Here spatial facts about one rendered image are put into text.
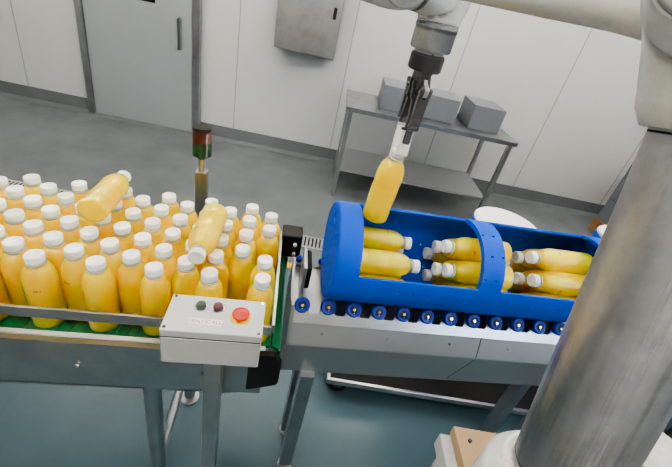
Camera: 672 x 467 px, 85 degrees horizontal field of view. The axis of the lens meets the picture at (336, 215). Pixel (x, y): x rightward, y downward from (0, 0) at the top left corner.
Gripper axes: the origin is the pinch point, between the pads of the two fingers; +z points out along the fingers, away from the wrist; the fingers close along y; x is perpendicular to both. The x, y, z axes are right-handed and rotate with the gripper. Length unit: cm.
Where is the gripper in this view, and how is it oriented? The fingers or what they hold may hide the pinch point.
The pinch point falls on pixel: (401, 140)
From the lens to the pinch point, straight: 93.9
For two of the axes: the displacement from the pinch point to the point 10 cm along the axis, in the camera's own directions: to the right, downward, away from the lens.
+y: -0.7, -5.3, 8.5
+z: -2.0, 8.4, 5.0
